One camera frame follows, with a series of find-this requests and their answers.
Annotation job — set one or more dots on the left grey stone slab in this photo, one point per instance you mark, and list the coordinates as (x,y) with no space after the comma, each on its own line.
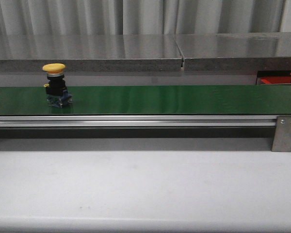
(90,53)

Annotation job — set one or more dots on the grey stone slab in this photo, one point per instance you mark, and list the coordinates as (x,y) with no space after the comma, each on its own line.
(235,52)
(90,53)

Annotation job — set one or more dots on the green conveyor belt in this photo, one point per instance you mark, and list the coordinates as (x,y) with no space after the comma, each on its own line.
(152,100)

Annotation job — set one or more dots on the right grey stone slab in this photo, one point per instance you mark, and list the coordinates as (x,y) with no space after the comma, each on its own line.
(235,52)

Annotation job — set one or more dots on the red plastic bin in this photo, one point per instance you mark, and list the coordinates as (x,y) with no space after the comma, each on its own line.
(274,80)

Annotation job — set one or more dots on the grey pleated curtain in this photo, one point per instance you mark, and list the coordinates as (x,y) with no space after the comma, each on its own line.
(110,17)

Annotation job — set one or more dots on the steel conveyor support bracket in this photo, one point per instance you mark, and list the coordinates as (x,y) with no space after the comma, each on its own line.
(282,137)

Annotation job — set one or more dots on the aluminium conveyor side rail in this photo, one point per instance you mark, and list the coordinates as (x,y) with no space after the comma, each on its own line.
(137,120)

